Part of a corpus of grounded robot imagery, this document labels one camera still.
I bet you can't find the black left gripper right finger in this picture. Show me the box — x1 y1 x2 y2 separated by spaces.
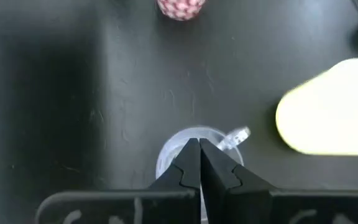
200 138 358 224

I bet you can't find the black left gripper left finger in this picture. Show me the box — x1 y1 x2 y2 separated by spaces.
35 138 202 224

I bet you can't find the clear glass cup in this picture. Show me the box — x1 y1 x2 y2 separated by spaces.
155 125 252 223

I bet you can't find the yellow mug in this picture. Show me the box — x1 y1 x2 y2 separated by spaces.
275 57 358 157

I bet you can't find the red white patterned mug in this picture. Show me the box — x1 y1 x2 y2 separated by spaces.
156 0 207 22

